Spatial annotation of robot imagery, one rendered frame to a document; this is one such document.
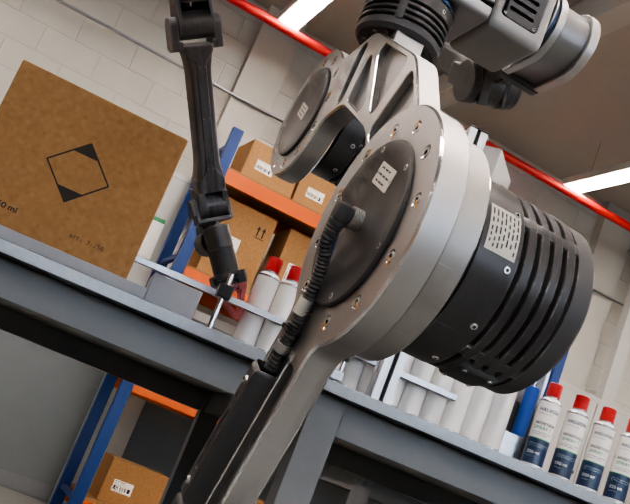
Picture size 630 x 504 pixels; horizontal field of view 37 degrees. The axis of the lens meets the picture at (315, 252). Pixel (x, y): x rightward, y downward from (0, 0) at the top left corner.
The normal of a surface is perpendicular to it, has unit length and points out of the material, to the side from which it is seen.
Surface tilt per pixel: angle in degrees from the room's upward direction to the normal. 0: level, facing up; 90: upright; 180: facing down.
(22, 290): 90
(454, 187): 78
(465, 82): 110
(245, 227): 90
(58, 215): 90
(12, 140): 90
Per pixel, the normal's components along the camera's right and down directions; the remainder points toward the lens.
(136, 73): 0.38, -0.09
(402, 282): 0.15, 0.38
